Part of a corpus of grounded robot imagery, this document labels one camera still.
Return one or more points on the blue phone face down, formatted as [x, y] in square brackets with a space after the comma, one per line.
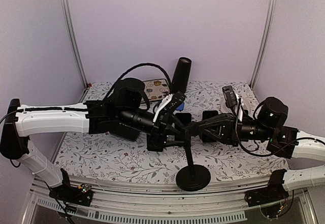
[179, 108]

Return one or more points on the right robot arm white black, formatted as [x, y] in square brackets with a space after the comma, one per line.
[255, 144]

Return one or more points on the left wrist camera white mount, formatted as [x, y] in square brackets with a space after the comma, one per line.
[169, 104]

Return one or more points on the black tall phone holder stand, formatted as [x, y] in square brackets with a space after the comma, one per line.
[191, 177]

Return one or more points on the black cylindrical speaker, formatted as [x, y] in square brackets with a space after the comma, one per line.
[181, 75]

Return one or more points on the left aluminium frame post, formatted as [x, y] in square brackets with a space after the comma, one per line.
[73, 41]

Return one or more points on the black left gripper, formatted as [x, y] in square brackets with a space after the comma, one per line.
[167, 129]

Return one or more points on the blue edged black phone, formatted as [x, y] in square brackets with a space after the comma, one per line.
[206, 115]

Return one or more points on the small black phone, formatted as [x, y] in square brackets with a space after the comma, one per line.
[155, 142]

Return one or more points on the teal cased dark phone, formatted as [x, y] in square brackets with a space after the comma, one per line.
[125, 132]

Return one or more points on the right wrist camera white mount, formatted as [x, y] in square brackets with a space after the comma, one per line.
[233, 100]

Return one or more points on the aluminium frame post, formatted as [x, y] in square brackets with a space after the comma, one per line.
[263, 44]
[73, 41]

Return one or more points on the right aluminium frame post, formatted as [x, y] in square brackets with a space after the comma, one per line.
[263, 44]

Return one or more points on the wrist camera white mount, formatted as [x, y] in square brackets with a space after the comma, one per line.
[169, 104]
[233, 100]

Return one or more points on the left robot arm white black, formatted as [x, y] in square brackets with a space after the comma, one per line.
[119, 114]

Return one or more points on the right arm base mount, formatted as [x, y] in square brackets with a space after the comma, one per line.
[274, 191]

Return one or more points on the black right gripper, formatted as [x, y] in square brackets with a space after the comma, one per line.
[226, 131]

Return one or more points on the floral square ceramic plate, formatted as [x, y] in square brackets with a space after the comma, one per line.
[156, 89]

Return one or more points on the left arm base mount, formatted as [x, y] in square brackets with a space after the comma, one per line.
[80, 195]

